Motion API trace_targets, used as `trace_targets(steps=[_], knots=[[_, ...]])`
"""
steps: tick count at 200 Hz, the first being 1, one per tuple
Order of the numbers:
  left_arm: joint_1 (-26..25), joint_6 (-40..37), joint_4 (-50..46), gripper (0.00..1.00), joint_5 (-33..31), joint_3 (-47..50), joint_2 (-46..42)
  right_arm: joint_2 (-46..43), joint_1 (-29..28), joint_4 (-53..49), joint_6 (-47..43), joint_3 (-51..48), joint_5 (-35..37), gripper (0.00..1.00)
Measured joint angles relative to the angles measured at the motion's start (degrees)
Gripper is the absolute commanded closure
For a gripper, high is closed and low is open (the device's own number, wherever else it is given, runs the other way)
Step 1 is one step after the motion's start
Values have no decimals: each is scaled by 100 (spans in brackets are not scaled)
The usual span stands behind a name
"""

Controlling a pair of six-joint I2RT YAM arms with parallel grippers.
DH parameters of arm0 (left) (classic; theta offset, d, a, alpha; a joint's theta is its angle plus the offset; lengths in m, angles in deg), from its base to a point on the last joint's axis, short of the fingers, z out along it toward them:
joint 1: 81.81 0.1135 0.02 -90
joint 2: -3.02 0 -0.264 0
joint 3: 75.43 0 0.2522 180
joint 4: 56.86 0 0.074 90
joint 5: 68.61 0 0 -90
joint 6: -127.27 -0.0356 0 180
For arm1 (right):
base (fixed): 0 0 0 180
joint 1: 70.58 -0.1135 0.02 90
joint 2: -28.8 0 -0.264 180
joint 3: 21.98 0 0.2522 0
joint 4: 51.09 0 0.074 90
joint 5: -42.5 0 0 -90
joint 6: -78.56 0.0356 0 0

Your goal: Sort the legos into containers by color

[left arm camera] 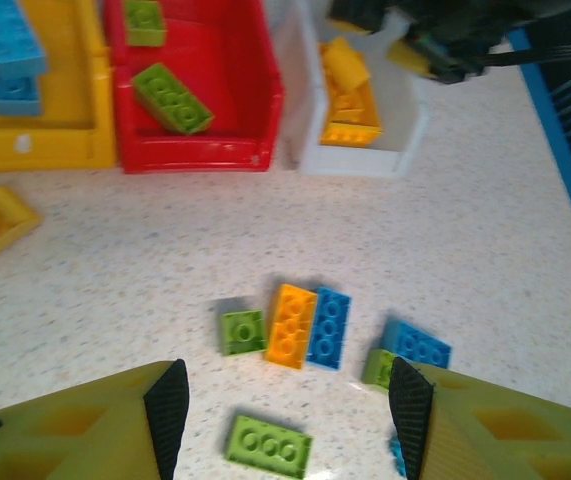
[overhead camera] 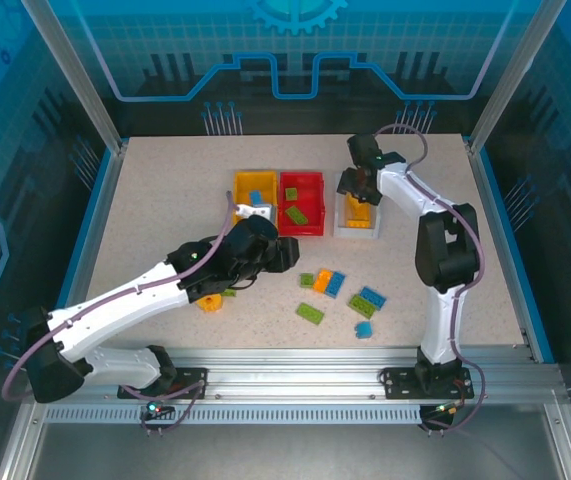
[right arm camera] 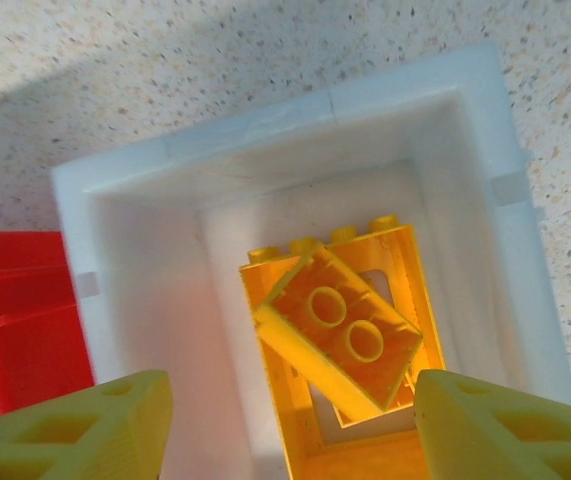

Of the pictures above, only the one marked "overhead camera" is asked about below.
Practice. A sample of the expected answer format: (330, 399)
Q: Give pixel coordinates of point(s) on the small green lego brick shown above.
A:
(307, 280)
(229, 292)
(292, 193)

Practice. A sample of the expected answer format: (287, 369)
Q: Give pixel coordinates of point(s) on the long green lego brick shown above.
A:
(361, 307)
(310, 314)
(296, 214)

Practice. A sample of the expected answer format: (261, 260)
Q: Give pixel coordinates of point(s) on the small blue lego brick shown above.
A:
(363, 330)

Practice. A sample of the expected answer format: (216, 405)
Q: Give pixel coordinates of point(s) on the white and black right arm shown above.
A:
(435, 325)

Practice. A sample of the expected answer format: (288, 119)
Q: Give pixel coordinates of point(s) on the white plastic bin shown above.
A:
(355, 232)

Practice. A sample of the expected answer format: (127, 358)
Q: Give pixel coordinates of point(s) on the red plastic bin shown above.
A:
(312, 210)

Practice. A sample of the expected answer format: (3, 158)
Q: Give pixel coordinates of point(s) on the yellow plastic bin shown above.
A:
(242, 182)

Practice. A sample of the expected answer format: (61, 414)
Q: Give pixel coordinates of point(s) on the blue table edge strip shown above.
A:
(72, 300)

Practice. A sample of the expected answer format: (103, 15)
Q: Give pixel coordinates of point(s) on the small status light board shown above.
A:
(445, 409)
(157, 409)

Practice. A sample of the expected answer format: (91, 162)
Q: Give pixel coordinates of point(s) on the aluminium frame rail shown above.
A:
(290, 380)

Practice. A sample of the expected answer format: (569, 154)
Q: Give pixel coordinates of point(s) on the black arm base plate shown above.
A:
(397, 382)
(192, 377)

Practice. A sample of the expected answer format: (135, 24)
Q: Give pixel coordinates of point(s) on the aluminium upright frame post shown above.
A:
(80, 75)
(504, 75)

